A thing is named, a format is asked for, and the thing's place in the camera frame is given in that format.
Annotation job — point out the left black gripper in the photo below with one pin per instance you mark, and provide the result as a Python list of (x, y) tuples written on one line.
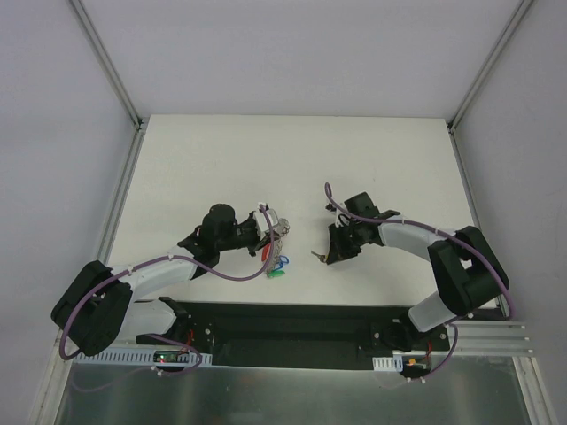
[(248, 231)]

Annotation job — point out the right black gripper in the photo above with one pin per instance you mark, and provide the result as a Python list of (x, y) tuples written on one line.
[(338, 242)]

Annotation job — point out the yellow tagged key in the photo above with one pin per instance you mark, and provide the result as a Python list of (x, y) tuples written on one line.
[(319, 255)]

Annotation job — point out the key holder with red handle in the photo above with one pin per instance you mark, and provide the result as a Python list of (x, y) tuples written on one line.
[(277, 250)]

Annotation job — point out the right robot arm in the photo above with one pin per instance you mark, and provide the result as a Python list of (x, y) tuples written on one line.
[(465, 269)]

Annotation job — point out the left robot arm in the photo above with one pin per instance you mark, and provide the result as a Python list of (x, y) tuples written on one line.
[(196, 255)]

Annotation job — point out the blue tagged key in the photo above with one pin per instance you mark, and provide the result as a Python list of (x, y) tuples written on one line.
[(281, 262)]

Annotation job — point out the green tagged key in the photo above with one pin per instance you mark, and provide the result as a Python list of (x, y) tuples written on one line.
[(276, 273)]

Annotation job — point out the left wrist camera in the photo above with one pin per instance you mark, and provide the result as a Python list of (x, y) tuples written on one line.
[(265, 218)]

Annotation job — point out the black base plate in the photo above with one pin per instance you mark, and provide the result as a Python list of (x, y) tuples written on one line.
[(335, 337)]

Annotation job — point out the right white cable duct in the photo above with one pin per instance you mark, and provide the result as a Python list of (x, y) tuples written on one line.
[(388, 364)]

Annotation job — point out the white cable duct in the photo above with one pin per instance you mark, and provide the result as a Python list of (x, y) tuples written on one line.
[(388, 364), (146, 357)]

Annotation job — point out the left aluminium rail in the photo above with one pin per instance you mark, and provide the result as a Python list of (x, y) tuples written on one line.
[(111, 212)]

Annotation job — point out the left white cable duct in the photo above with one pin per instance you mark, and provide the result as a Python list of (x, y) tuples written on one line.
[(146, 357)]

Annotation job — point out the left aluminium frame post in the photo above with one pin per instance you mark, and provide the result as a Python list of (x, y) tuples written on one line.
[(105, 62)]

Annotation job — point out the aluminium frame post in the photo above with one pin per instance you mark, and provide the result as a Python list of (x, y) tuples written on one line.
[(511, 27), (105, 62)]

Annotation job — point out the right aluminium frame post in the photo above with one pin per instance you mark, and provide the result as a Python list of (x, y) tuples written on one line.
[(511, 27)]

